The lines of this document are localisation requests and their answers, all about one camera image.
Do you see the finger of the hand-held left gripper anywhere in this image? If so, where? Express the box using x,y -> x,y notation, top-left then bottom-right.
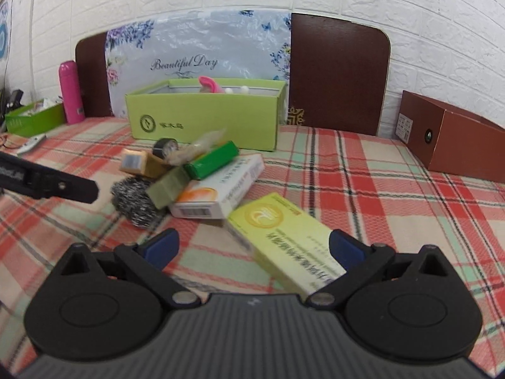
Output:
29,165 -> 99,204

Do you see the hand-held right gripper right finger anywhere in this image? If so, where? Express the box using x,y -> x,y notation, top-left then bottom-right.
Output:
308,228 -> 454,309

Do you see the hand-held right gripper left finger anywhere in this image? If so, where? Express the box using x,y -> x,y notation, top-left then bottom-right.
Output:
59,228 -> 202,309

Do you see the yellow white medicine box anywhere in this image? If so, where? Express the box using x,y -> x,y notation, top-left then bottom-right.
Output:
226,192 -> 348,295

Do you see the large light green cardboard box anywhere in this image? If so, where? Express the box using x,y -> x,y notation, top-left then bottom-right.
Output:
125,79 -> 289,152

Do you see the white thermometer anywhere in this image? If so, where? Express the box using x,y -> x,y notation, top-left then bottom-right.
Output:
16,133 -> 47,155

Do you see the steel wool scrubber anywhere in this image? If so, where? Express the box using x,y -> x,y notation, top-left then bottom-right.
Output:
110,176 -> 167,229

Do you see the olive green small box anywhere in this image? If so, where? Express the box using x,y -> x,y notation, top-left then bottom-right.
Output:
145,165 -> 192,210

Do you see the small green open box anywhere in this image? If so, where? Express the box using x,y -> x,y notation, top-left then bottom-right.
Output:
5,99 -> 67,138

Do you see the red plaid blanket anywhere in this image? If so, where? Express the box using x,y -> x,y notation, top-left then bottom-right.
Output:
0,116 -> 505,379

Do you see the small brown barcode box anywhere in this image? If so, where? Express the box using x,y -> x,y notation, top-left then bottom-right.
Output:
119,148 -> 171,179

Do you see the white orange medicine box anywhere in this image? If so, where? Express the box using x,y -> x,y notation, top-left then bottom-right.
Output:
169,153 -> 265,220

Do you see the pink thermos bottle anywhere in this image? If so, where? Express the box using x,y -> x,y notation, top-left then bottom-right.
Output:
58,60 -> 86,124

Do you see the black tape roll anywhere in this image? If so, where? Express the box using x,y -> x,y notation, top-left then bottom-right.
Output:
152,138 -> 181,161

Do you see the bright green small box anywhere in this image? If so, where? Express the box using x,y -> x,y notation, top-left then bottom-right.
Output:
184,141 -> 241,181

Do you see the crumpled clear plastic wrapper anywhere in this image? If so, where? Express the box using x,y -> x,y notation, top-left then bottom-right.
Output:
163,128 -> 228,165

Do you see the brown cardboard box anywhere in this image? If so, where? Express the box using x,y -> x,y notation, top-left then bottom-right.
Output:
395,90 -> 505,184

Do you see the dark brown wooden board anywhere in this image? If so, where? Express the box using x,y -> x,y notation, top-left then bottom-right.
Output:
75,13 -> 391,137

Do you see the floral printed plastic sheet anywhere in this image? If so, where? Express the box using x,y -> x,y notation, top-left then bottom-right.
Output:
104,9 -> 293,119

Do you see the blue wall sticker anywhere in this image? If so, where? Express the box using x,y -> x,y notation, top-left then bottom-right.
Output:
0,0 -> 11,62

